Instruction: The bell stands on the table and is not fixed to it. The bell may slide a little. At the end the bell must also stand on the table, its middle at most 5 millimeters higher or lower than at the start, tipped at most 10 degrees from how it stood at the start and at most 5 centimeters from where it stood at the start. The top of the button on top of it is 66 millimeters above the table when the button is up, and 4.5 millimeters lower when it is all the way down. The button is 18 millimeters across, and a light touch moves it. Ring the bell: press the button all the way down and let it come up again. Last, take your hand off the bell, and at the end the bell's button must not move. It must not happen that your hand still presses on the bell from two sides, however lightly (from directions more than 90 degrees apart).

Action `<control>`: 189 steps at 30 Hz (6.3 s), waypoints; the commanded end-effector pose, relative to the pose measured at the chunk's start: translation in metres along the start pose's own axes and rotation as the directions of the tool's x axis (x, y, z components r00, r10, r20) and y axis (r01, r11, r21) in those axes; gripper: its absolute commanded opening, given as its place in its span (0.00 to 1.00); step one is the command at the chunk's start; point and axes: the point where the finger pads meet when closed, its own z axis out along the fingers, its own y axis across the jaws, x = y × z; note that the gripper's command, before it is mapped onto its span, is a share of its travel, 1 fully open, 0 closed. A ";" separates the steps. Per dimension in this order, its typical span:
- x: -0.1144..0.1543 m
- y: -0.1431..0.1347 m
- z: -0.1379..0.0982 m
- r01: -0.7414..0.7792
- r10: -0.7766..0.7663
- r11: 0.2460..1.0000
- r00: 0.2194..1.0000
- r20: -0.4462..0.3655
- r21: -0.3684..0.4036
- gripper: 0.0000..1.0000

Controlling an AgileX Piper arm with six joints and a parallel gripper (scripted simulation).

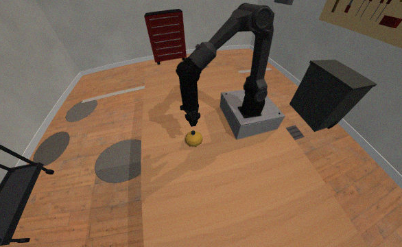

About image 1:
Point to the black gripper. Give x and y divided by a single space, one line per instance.
191 109

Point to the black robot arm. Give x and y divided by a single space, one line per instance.
242 19

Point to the brass bell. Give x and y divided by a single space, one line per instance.
193 138

